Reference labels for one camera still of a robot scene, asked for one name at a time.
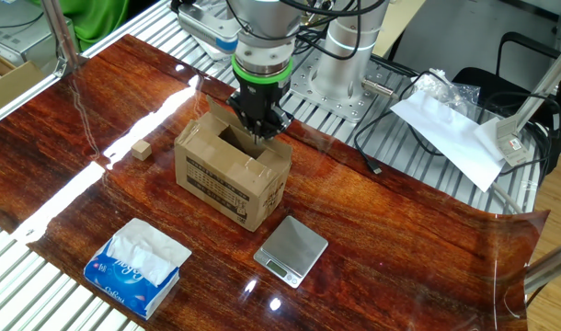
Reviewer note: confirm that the brown cardboard box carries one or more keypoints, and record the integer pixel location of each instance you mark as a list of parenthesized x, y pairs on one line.
[(216, 179)]

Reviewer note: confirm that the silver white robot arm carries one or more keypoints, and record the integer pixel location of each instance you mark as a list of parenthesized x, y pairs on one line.
[(354, 69)]

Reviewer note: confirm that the black office chair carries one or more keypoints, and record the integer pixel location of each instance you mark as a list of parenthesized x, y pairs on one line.
[(496, 87)]

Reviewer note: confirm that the silver digital scale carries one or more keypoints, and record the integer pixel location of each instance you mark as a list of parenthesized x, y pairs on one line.
[(292, 246)]

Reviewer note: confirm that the wood pattern table mat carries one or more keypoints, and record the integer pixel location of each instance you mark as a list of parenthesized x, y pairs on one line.
[(400, 257)]

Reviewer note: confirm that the open cardboard bin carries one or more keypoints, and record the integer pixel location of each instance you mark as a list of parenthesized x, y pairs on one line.
[(14, 87)]

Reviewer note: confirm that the clear plastic bag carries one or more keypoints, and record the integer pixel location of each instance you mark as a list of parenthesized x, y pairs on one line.
[(450, 94)]

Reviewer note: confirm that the silver perforated base plate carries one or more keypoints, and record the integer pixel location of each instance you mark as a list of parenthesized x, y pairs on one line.
[(335, 108)]

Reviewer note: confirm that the white paper sheet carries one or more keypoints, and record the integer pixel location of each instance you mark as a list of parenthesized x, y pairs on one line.
[(446, 138)]

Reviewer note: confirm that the aluminium frame post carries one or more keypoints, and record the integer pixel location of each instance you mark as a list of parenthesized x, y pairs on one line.
[(60, 32), (554, 264)]

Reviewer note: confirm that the blue tissue pack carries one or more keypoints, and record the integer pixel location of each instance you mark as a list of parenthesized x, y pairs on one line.
[(124, 280)]

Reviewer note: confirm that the beige wooden desk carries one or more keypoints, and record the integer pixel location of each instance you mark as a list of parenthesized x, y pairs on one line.
[(400, 23)]

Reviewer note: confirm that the grey metal device case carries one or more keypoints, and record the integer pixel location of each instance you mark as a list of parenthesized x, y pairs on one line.
[(14, 37)]

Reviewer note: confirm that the aluminium post with label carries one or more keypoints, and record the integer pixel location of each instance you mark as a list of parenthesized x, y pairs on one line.
[(545, 85)]

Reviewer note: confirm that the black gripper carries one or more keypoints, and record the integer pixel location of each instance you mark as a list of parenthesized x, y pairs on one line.
[(262, 97)]

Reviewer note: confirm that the person in green shirt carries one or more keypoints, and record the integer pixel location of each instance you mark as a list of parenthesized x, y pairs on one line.
[(96, 20)]

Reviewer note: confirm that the small wooden cube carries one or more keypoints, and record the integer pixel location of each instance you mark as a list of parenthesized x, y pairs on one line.
[(141, 151)]

